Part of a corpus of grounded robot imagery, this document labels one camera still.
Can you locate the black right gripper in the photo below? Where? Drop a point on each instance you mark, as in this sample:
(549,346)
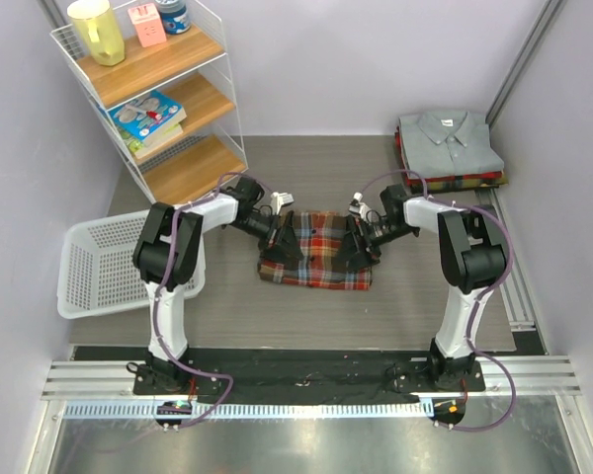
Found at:
(350,248)

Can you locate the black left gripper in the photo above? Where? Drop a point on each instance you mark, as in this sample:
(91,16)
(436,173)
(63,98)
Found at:
(287,245)

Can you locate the brown red plaid shirt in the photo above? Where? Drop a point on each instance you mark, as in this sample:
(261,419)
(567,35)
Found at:
(319,235)

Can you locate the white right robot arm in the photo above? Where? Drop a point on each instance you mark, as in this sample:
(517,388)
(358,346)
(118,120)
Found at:
(475,258)

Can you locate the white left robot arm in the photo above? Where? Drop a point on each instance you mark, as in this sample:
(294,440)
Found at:
(166,368)

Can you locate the folded grey shirt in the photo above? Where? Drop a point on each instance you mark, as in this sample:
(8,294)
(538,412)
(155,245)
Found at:
(445,143)

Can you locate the green book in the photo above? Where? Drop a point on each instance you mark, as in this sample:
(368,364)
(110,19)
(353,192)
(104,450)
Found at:
(142,148)

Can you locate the white plastic basket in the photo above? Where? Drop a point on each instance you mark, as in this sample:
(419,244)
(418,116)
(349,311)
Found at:
(94,271)

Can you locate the blue book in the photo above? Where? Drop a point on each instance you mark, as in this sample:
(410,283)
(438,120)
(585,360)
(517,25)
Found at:
(148,114)

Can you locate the blue white jar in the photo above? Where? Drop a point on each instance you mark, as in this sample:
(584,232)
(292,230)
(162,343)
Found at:
(174,16)

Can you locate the pink box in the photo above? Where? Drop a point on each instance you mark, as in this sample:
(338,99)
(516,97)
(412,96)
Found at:
(147,24)

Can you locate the yellow pitcher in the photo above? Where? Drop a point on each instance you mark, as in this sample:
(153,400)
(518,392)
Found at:
(96,24)

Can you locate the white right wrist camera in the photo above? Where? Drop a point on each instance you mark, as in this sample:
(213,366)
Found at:
(357,207)

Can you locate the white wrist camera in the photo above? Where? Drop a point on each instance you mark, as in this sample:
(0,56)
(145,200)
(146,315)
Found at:
(357,207)
(280,200)

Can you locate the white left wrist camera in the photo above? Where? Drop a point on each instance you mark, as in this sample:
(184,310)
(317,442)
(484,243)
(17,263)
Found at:
(280,200)

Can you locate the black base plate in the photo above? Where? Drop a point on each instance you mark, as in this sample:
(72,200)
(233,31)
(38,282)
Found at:
(303,377)

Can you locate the white wire wooden shelf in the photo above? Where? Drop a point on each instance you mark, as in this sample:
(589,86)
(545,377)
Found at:
(194,69)

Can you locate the white slotted cable duct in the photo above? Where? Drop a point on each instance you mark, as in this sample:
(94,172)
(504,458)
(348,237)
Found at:
(176,410)

